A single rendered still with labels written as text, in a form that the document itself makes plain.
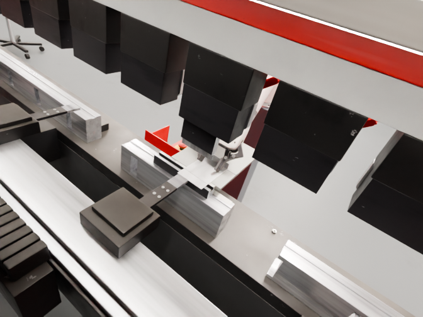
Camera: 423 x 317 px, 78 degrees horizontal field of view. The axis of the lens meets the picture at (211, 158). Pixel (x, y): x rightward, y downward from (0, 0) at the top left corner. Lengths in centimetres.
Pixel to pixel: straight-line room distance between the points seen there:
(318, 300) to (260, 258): 16
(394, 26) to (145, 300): 50
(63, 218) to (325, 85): 56
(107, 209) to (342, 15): 50
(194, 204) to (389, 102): 50
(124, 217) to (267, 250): 42
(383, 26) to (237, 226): 66
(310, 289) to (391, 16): 59
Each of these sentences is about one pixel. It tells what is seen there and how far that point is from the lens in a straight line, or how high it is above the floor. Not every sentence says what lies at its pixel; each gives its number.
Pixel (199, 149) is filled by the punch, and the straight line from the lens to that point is 67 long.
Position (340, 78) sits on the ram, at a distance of 45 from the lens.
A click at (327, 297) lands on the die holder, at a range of 71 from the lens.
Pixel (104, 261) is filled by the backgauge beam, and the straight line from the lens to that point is 57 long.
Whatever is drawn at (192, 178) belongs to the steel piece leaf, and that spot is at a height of 100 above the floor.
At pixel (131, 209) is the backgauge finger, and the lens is 57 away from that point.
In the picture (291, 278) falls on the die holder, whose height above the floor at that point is 92.
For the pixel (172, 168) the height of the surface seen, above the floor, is 99.
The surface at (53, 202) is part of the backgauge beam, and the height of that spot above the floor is 99.
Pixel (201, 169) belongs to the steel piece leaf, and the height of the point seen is 100.
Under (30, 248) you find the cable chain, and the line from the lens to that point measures 54.
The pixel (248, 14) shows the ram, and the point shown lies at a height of 142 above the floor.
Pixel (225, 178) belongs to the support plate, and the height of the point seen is 100.
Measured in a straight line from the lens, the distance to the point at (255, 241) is 79.
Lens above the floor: 147
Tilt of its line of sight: 36 degrees down
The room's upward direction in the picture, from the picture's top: 16 degrees clockwise
